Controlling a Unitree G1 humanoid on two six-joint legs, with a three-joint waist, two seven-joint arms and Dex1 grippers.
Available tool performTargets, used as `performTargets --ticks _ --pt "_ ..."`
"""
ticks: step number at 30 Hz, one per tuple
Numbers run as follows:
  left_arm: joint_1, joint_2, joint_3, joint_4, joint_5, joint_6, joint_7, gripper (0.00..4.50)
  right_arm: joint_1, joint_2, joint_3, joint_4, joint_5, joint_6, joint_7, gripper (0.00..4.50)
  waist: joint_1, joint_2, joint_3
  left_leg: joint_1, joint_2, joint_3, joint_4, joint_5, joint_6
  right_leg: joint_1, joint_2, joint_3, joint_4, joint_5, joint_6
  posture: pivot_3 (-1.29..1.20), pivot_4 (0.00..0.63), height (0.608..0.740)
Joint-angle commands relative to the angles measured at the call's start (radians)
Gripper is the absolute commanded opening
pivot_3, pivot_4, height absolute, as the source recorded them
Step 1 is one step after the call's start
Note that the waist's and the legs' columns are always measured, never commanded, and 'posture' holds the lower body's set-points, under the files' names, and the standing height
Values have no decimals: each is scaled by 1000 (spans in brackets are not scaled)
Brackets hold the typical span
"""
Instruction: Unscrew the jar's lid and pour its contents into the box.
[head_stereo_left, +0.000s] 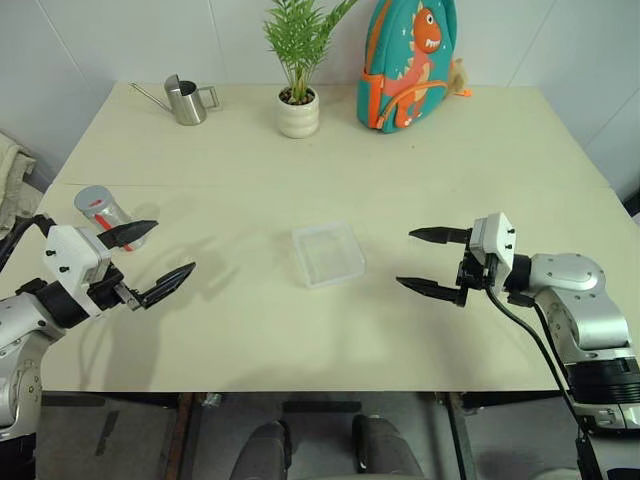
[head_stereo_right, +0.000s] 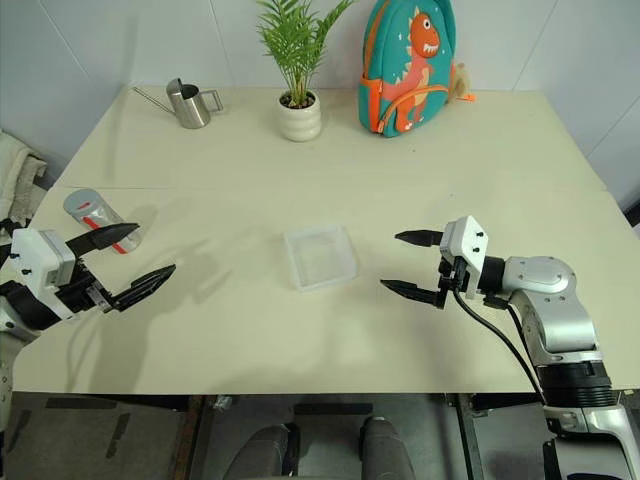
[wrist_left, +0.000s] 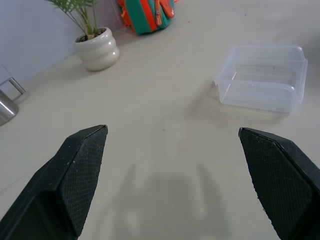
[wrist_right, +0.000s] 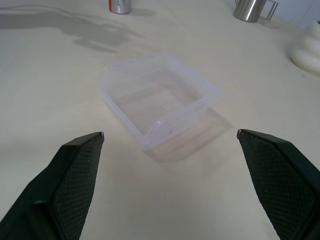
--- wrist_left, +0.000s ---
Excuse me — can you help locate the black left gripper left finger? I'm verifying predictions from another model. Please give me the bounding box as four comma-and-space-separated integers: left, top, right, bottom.
0, 124, 109, 240

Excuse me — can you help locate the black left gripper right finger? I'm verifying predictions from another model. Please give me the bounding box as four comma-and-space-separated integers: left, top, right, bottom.
238, 127, 320, 240

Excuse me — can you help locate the clear plastic container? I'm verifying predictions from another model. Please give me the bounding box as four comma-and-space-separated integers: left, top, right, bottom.
213, 44, 309, 114

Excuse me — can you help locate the silver metal cup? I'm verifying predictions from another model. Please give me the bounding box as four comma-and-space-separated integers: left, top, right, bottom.
0, 89, 20, 127

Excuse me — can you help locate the silver metal stand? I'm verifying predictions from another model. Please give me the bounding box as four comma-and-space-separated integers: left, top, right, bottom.
0, 63, 27, 102

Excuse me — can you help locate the white ribbed plant pot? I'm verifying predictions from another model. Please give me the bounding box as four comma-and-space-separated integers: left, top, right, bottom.
74, 26, 121, 72

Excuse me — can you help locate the green potted plant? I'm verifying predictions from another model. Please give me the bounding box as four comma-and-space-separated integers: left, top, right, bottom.
45, 0, 101, 38

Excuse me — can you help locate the green and orange backpack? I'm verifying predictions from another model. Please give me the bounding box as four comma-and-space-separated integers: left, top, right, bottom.
117, 0, 181, 36

